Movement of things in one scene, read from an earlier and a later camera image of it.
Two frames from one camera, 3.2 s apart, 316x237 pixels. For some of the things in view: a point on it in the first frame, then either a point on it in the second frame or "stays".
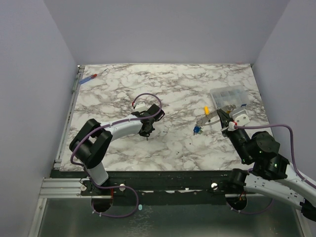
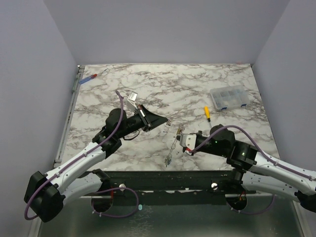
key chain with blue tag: (214, 117) → (169, 158)
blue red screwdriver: (89, 77) stays
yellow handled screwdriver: (206, 109) stays
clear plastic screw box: (222, 97) stays
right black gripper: (227, 124) → (199, 140)
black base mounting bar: (158, 187) stays
